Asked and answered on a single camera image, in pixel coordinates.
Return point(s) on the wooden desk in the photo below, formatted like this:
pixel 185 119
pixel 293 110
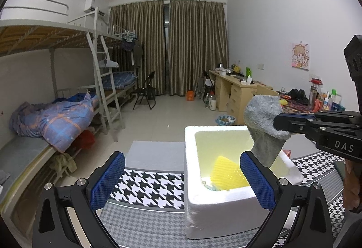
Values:
pixel 232 96

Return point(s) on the white air conditioner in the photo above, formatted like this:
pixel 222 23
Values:
pixel 90 6

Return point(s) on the red snack packet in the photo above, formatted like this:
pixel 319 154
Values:
pixel 287 152

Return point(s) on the grey sock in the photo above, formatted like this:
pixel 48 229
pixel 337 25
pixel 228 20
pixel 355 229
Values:
pixel 259 117

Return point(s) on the blue plaid quilt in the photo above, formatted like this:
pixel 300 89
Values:
pixel 57 123

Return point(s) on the anime girl poster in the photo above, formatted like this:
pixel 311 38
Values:
pixel 300 56

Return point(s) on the brown striped curtains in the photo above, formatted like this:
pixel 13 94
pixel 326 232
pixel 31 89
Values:
pixel 196 42

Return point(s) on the white styrofoam box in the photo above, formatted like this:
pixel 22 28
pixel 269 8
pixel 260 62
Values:
pixel 216 213

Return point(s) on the toiletry bottles group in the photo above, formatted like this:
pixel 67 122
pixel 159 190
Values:
pixel 320 100

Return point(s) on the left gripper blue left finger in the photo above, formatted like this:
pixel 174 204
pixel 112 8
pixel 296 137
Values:
pixel 104 179

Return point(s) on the black folding chair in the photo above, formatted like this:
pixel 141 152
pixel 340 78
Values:
pixel 146 92

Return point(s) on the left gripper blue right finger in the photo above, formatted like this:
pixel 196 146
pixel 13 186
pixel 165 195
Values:
pixel 260 178

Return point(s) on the person right hand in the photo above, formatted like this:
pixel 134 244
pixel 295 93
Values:
pixel 352 186

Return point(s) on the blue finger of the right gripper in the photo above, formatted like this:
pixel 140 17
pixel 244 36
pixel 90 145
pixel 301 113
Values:
pixel 299 117

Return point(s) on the black headphones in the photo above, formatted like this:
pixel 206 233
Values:
pixel 298 95

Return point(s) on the orange container on floor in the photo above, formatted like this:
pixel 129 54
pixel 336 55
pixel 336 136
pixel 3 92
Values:
pixel 190 95

